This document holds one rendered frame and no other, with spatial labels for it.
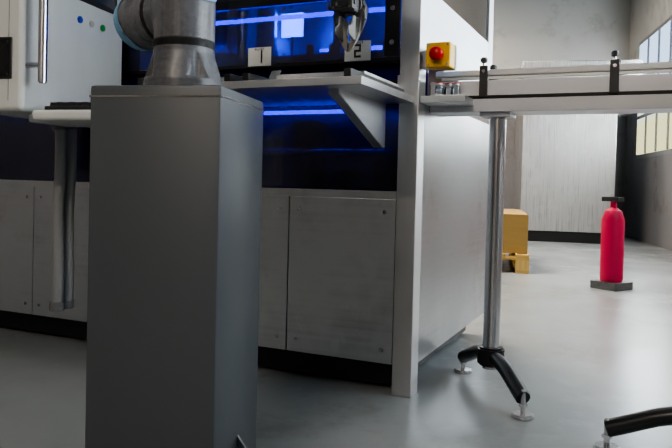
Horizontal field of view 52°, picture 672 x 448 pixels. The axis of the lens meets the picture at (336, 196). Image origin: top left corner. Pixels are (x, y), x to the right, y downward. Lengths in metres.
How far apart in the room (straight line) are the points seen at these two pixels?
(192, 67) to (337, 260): 0.97
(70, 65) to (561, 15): 8.57
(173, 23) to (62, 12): 0.97
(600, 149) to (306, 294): 6.36
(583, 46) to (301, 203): 8.30
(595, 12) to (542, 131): 2.64
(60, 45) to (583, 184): 6.71
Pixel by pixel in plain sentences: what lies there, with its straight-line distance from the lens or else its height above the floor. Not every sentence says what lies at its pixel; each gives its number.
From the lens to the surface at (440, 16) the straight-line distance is 2.27.
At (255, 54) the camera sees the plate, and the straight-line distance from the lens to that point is 2.27.
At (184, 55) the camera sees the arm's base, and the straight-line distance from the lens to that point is 1.33.
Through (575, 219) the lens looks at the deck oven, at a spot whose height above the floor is 0.26.
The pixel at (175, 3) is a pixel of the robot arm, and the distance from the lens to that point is 1.36.
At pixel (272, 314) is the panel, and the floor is 0.20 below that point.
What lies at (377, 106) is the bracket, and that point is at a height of 0.84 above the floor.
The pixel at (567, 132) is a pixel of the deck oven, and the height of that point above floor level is 1.24.
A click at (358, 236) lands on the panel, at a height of 0.46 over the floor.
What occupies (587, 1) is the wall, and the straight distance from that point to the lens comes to 10.32.
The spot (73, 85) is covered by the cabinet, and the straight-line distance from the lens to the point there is 2.30.
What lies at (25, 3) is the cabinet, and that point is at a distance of 2.16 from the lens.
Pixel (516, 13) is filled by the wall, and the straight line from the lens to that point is 10.20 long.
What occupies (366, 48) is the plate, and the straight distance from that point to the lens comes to 2.10.
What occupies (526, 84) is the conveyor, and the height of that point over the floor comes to 0.92.
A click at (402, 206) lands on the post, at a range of 2.02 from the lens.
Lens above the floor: 0.63
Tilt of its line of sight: 1 degrees down
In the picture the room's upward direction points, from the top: 1 degrees clockwise
